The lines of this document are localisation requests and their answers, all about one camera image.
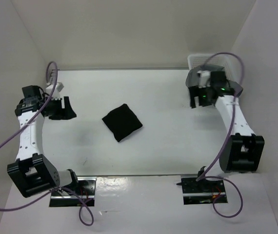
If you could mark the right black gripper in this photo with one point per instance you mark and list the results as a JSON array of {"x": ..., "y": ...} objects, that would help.
[{"x": 194, "y": 91}]

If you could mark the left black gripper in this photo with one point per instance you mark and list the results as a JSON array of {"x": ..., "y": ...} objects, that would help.
[{"x": 65, "y": 113}]

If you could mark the black skirt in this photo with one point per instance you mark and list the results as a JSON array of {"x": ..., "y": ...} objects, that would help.
[{"x": 122, "y": 122}]

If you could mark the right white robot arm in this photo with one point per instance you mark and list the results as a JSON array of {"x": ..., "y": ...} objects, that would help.
[{"x": 242, "y": 149}]

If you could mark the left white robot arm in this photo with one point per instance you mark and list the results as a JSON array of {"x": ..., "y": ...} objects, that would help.
[{"x": 32, "y": 172}]

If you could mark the grey skirt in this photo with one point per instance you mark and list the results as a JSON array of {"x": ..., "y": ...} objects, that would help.
[{"x": 193, "y": 78}]

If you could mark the white plastic laundry basket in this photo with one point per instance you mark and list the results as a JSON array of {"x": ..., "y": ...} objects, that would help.
[{"x": 225, "y": 61}]

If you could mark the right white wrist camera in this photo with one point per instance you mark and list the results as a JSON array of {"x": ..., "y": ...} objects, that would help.
[{"x": 204, "y": 78}]

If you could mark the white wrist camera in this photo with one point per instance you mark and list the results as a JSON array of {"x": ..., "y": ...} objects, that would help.
[
  {"x": 54, "y": 89},
  {"x": 204, "y": 78}
]

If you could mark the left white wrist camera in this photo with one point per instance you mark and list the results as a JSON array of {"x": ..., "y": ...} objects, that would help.
[{"x": 54, "y": 89}]

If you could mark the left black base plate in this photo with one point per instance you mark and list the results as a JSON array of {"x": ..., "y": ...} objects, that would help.
[{"x": 85, "y": 189}]

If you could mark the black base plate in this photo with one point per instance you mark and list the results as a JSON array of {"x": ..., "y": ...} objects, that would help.
[
  {"x": 85, "y": 189},
  {"x": 202, "y": 192}
]

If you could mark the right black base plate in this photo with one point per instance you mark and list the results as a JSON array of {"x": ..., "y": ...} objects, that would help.
[{"x": 202, "y": 192}]

